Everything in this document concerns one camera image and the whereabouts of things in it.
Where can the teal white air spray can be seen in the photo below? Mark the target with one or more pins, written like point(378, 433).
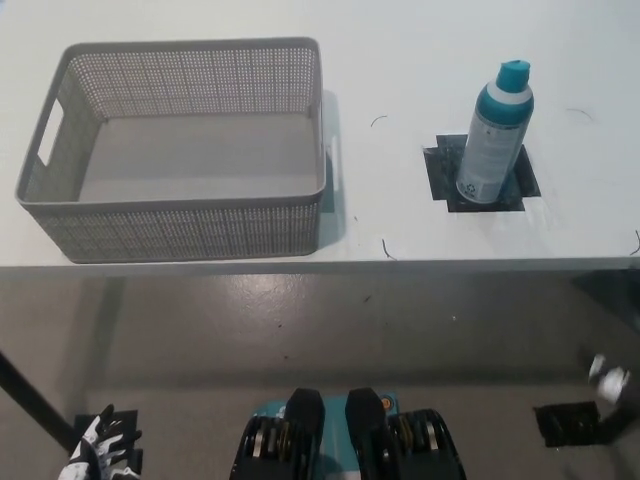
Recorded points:
point(492, 140)

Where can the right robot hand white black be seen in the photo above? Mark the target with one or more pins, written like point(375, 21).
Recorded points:
point(611, 380)

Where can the robot body black teal blocks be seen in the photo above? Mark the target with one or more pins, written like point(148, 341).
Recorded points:
point(305, 415)

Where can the black metal table leg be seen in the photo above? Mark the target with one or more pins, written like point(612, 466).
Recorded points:
point(35, 400)

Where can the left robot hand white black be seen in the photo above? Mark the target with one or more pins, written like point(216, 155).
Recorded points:
point(87, 455)

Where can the black tape patch on table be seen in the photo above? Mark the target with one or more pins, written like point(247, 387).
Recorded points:
point(522, 175)

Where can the gray perforated plastic basket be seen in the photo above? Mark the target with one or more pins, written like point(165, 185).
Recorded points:
point(175, 230)

